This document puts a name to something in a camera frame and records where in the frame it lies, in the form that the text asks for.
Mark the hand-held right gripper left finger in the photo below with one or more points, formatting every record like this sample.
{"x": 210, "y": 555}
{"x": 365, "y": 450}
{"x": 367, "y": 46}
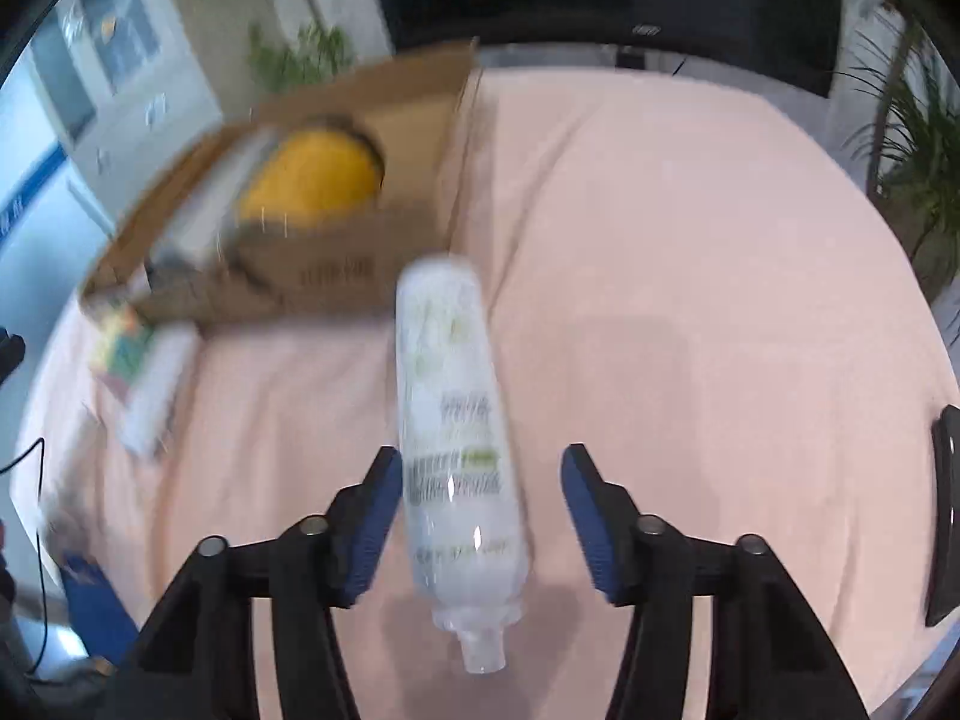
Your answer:
{"x": 373, "y": 517}

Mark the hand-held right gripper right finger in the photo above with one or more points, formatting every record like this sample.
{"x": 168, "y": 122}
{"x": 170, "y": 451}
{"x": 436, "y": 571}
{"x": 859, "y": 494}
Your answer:
{"x": 589, "y": 517}

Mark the white plastic bottle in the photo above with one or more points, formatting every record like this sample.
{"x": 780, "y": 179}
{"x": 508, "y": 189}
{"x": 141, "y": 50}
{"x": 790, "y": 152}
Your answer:
{"x": 450, "y": 420}

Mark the cardboard box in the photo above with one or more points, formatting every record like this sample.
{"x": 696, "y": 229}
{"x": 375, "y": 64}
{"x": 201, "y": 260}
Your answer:
{"x": 330, "y": 187}

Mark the pink table cloth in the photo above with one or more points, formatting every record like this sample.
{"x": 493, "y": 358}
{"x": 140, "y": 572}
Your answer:
{"x": 570, "y": 330}

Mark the white flat box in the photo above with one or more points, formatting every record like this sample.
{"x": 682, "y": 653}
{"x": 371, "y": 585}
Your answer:
{"x": 156, "y": 390}

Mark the blue object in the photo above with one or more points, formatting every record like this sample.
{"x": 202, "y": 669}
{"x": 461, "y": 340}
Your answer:
{"x": 97, "y": 607}

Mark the colourful small box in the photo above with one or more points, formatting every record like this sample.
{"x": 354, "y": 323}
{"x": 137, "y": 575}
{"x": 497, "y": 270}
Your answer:
{"x": 120, "y": 341}

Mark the yellow round object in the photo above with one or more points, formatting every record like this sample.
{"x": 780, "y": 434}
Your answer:
{"x": 311, "y": 176}

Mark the black chair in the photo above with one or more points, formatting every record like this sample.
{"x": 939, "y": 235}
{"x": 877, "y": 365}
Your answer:
{"x": 943, "y": 514}

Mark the white long box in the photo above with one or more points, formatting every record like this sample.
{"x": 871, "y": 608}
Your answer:
{"x": 214, "y": 199}

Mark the green potted plant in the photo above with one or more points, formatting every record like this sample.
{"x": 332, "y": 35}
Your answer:
{"x": 289, "y": 37}

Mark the tall green plant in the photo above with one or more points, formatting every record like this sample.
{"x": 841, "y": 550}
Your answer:
{"x": 911, "y": 120}

